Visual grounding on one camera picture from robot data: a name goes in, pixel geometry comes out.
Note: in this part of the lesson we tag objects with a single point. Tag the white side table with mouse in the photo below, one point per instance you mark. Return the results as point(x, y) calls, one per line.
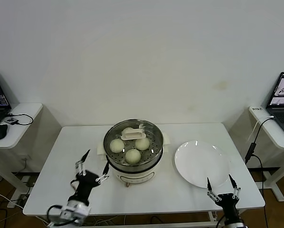
point(25, 111)

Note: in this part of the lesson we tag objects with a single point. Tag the white floor power strip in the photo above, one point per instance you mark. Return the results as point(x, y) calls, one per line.
point(26, 180)

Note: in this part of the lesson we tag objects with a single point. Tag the round glass pot lid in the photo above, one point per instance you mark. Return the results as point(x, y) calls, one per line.
point(133, 136)

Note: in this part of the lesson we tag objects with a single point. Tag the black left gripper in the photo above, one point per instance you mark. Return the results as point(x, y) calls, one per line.
point(86, 185)

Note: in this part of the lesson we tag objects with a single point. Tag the white electric cooker pot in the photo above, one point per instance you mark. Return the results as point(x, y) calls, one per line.
point(137, 177)

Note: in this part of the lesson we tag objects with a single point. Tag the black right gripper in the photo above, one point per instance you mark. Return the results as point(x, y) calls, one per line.
point(227, 205)

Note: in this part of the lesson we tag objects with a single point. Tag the round white plate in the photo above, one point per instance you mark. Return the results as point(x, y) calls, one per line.
point(199, 161)

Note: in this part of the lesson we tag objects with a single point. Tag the white main table frame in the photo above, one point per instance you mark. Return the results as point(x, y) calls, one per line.
point(180, 224)

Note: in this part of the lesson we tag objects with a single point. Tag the stainless steel steamer basket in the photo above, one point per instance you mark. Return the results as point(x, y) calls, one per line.
point(135, 167)

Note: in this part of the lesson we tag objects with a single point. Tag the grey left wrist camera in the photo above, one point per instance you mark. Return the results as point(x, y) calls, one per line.
point(74, 210)

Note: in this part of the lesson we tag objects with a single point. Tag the printed label sticker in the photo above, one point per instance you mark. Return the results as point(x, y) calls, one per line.
point(257, 109)

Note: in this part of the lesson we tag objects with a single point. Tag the white steamed baozi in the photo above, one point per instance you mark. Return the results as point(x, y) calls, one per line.
point(142, 144)
point(116, 145)
point(133, 156)
point(127, 130)

